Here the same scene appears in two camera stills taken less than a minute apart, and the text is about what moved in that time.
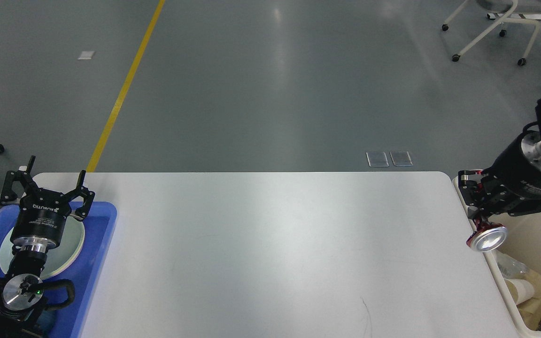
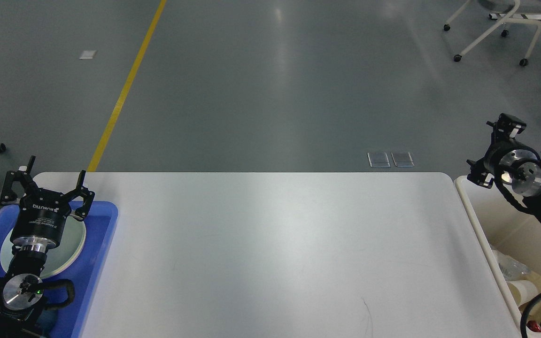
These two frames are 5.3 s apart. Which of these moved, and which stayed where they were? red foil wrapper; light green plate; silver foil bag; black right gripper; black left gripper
Moved: red foil wrapper; black right gripper
Stayed: light green plate; silver foil bag; black left gripper
